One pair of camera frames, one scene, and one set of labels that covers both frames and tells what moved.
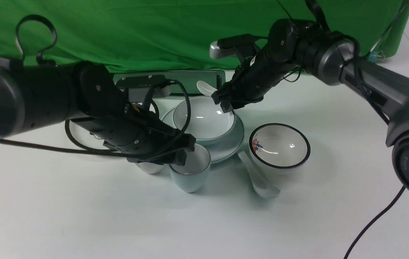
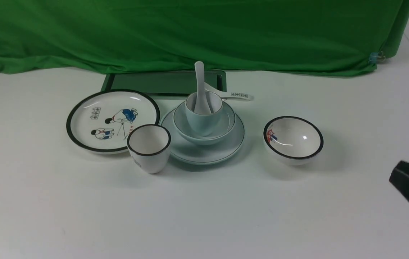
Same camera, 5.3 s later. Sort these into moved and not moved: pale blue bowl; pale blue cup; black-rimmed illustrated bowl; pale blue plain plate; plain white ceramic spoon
Moved: plain white ceramic spoon; black-rimmed illustrated bowl; pale blue cup
Not moved: pale blue plain plate; pale blue bowl
